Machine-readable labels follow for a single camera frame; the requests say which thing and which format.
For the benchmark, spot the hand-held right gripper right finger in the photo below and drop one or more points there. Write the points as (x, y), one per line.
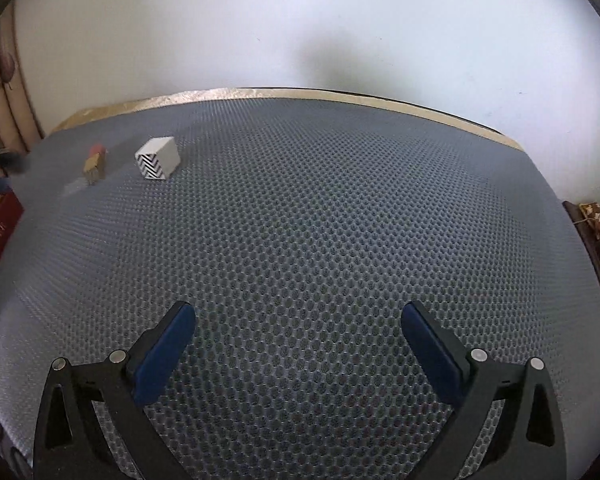
(435, 355)

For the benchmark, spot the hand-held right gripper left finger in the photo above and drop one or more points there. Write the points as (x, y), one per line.
(162, 355)

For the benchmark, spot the white cube with zigzag print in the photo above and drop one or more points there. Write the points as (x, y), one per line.
(165, 155)

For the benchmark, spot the small gold box pink cap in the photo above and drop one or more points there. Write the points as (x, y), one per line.
(95, 167)

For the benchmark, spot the grey honeycomb mat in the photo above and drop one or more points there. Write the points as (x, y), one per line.
(305, 240)

